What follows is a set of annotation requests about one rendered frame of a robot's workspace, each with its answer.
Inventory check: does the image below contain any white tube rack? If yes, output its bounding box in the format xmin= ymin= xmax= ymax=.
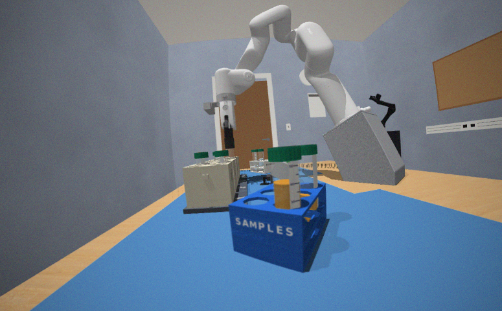
xmin=249 ymin=159 xmax=271 ymax=174

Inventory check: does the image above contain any blue table mat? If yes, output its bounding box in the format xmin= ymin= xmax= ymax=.
xmin=30 ymin=183 xmax=502 ymax=311

